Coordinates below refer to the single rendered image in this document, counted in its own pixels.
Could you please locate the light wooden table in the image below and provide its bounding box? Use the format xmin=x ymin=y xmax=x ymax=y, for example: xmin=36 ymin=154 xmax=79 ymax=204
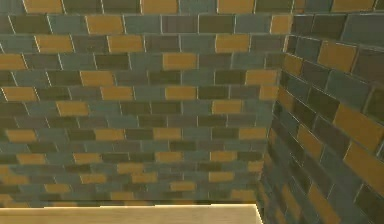
xmin=0 ymin=203 xmax=262 ymax=224

